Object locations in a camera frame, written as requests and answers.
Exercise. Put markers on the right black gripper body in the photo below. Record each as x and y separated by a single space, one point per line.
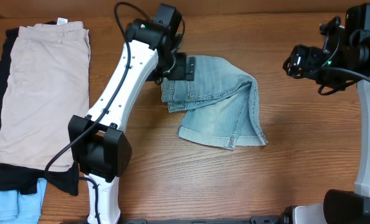
313 61

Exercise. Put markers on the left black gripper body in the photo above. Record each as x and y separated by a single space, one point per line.
177 71

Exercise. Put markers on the light blue denim shorts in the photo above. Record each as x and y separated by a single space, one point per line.
221 105

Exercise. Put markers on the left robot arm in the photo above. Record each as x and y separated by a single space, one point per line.
98 143

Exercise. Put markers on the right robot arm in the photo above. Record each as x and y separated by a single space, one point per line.
343 61

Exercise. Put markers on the beige folded shorts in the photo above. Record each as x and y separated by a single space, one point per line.
47 85

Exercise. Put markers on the black garment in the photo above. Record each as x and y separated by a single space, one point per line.
22 179

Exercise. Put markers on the light blue cloth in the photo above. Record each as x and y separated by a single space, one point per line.
17 208

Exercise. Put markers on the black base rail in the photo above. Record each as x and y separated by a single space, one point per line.
251 220

